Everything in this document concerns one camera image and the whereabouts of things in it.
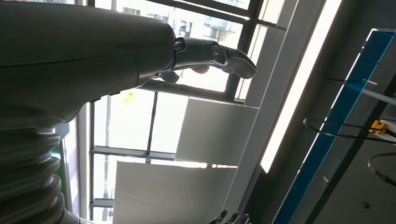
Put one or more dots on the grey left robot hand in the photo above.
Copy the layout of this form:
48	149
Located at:
68	58

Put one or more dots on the large white flat panel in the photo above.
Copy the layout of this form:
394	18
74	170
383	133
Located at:
173	194

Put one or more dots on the small white flat panel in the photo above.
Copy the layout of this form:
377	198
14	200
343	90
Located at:
216	131

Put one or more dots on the white slanted beam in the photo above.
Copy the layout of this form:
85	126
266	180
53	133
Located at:
269	111

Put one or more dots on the blue edge strip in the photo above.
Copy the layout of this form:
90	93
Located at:
328	148

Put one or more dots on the black diagonal bar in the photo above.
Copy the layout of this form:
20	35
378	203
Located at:
349	157

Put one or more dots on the small dark round screw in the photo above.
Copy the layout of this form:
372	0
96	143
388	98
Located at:
366	205

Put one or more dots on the long bright light strip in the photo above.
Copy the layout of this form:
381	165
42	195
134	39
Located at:
297	89

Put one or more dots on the white tube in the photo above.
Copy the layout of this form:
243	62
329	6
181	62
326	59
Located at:
380	97

